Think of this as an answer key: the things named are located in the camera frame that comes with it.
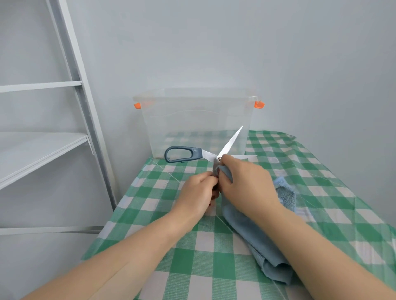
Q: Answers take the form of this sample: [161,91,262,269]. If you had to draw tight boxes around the person's right hand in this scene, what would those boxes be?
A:
[216,154,287,226]

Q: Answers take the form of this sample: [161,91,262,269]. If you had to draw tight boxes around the person's left hand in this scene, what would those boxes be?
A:
[168,171,221,231]

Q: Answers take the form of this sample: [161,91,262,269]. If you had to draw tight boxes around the person's right forearm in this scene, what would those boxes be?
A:
[266,207,396,300]

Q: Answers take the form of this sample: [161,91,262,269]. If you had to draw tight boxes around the person's left forearm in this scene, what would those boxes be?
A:
[21,211,192,300]

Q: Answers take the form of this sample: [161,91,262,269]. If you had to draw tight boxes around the blue handled steel scissors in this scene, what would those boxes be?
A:
[164,125,258,180]

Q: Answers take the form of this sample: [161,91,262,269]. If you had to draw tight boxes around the green white checkered tablecloth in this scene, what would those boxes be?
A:
[80,130,396,300]

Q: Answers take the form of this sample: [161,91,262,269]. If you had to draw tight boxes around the white metal shelf rack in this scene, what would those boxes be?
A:
[0,0,118,236]

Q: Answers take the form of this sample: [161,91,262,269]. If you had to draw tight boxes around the blue microfibre cloth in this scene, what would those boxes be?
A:
[215,165,297,286]

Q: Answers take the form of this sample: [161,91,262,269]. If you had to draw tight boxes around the clear plastic storage box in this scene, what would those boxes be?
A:
[133,88,266,159]

